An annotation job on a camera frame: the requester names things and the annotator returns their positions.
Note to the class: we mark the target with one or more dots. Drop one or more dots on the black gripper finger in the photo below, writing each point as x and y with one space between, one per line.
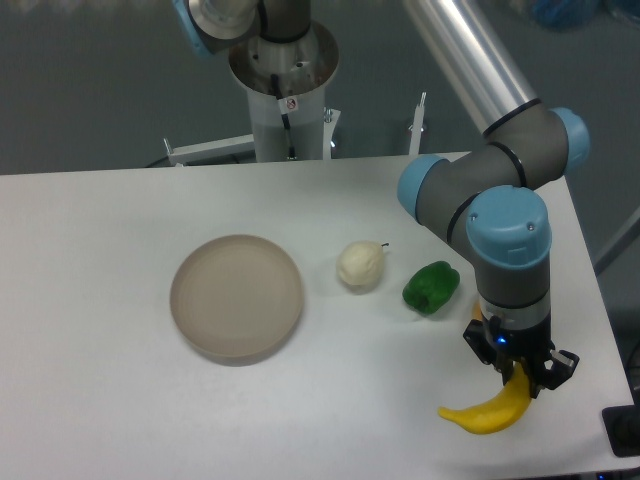
486 352
549 370

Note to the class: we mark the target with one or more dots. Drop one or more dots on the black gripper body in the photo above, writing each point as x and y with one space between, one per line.
517 332

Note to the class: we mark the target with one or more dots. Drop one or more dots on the yellow banana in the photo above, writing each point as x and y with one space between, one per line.
497 413

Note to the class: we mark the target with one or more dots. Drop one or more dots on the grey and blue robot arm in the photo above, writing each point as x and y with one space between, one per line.
484 206

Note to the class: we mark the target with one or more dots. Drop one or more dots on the green bell pepper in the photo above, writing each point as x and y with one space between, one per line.
431 287

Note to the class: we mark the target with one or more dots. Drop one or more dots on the black device at table edge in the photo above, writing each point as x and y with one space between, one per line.
622 428

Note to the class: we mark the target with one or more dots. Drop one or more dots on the white pear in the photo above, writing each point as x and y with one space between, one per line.
361 265

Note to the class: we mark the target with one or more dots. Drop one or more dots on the beige round plate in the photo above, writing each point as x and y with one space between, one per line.
237 299

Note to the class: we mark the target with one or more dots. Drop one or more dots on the white metal frame post right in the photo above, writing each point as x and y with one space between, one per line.
417 127

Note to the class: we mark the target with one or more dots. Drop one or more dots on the white metal frame bracket left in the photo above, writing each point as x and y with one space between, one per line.
210 153

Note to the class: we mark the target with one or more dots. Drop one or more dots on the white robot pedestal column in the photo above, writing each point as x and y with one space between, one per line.
285 86

